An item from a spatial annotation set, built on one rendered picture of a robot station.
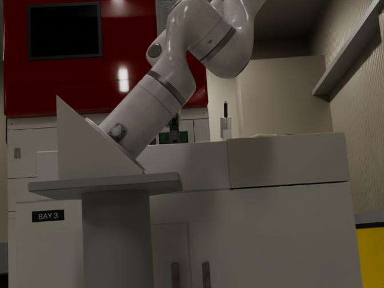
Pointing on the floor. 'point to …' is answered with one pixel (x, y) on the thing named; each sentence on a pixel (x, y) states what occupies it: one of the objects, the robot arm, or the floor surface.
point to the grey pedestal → (114, 224)
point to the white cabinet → (211, 239)
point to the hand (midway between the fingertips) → (174, 138)
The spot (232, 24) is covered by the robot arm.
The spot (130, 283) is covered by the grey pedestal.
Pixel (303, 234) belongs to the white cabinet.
